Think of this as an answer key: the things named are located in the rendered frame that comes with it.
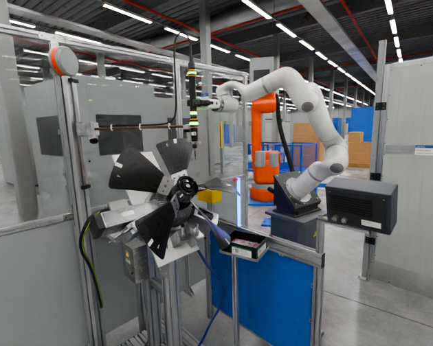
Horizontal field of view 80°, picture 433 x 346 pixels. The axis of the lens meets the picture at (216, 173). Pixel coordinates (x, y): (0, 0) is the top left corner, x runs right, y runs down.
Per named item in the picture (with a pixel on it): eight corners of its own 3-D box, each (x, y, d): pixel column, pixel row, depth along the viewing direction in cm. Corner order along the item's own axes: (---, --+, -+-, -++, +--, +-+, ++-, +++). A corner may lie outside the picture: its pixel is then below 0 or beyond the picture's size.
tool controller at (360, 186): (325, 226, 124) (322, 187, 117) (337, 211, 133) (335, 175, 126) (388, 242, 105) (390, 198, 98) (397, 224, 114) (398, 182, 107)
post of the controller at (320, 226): (315, 252, 132) (317, 215, 129) (317, 250, 134) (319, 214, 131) (321, 254, 130) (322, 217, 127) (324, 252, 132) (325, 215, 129)
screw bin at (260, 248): (220, 251, 146) (220, 239, 145) (234, 240, 160) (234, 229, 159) (256, 261, 135) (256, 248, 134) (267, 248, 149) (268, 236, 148)
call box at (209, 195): (197, 201, 191) (196, 187, 189) (207, 198, 198) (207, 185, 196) (212, 205, 180) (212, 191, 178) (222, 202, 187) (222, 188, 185)
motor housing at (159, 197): (156, 235, 136) (166, 224, 127) (140, 198, 143) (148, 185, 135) (190, 223, 151) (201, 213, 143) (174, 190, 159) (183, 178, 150)
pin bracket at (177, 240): (170, 237, 139) (176, 231, 133) (178, 235, 143) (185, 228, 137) (172, 248, 137) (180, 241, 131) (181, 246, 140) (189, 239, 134)
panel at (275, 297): (211, 305, 204) (208, 226, 193) (212, 304, 205) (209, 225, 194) (310, 373, 146) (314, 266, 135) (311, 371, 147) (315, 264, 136)
